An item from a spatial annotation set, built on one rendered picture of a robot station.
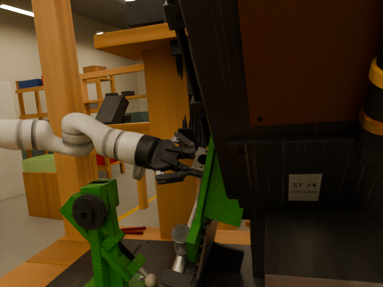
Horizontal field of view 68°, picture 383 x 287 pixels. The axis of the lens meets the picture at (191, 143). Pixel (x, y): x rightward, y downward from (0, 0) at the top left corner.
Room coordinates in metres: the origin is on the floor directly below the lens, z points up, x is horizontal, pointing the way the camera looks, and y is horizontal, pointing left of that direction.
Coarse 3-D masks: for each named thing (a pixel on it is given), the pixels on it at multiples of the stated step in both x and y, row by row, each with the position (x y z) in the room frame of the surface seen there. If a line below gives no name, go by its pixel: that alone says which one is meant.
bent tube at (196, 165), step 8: (200, 152) 0.60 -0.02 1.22; (200, 160) 0.61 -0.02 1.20; (192, 168) 0.57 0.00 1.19; (200, 168) 0.57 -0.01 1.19; (200, 184) 0.64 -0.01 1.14; (192, 216) 0.63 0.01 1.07; (176, 256) 0.57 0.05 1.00; (176, 264) 0.56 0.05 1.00; (184, 264) 0.56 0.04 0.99; (184, 272) 0.55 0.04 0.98
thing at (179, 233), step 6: (174, 228) 0.51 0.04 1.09; (180, 228) 0.51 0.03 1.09; (186, 228) 0.51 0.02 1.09; (174, 234) 0.50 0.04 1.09; (180, 234) 0.50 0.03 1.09; (186, 234) 0.50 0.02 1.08; (174, 240) 0.50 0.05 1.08; (180, 240) 0.49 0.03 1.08; (174, 246) 0.53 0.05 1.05; (180, 246) 0.51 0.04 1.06; (180, 252) 0.53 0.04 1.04; (186, 252) 0.54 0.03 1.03
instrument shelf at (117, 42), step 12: (156, 24) 0.78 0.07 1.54; (96, 36) 0.82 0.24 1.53; (108, 36) 0.81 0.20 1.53; (120, 36) 0.80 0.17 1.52; (132, 36) 0.79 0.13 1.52; (144, 36) 0.79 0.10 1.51; (156, 36) 0.78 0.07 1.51; (168, 36) 0.77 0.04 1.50; (96, 48) 0.83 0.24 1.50; (108, 48) 0.83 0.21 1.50; (120, 48) 0.85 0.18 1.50; (132, 48) 0.86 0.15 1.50; (144, 48) 0.87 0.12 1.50; (156, 48) 0.89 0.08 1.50
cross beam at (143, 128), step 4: (112, 124) 1.10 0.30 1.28; (116, 124) 1.07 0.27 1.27; (120, 124) 1.05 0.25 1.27; (124, 124) 1.04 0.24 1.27; (128, 124) 1.04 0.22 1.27; (132, 124) 1.03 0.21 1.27; (136, 124) 1.03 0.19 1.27; (140, 124) 1.02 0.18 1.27; (144, 124) 1.02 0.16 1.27; (148, 124) 1.01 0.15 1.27; (208, 124) 0.96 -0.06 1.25; (116, 128) 1.05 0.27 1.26; (120, 128) 1.04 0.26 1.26; (124, 128) 1.04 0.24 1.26; (128, 128) 1.04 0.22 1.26; (132, 128) 1.03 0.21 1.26; (136, 128) 1.03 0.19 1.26; (140, 128) 1.02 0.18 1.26; (144, 128) 1.02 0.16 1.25; (148, 128) 1.01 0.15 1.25; (136, 132) 1.03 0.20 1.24; (140, 132) 1.02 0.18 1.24; (144, 132) 1.02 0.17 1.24; (148, 132) 1.02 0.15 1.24
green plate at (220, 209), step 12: (216, 156) 0.49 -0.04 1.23; (204, 168) 0.49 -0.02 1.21; (216, 168) 0.49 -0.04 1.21; (204, 180) 0.49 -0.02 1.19; (216, 180) 0.49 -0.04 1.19; (204, 192) 0.49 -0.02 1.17; (216, 192) 0.50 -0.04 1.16; (204, 204) 0.50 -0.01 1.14; (216, 204) 0.50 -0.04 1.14; (228, 204) 0.49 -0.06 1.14; (204, 216) 0.50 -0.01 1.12; (216, 216) 0.50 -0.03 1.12; (228, 216) 0.49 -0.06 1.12; (240, 216) 0.48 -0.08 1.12
